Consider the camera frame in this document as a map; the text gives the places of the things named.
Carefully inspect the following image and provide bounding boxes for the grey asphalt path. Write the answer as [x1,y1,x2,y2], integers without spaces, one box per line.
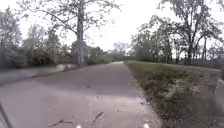
[0,60,163,128]

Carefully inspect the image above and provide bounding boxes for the large bare tree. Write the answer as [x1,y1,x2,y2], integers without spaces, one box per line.
[18,0,121,67]

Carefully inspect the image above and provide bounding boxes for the row of bushes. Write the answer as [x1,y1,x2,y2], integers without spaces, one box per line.
[0,6,114,70]

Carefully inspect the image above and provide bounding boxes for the row of trees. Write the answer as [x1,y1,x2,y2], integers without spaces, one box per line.
[129,0,224,66]

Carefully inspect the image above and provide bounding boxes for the grass verge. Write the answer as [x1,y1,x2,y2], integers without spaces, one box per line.
[123,60,224,128]

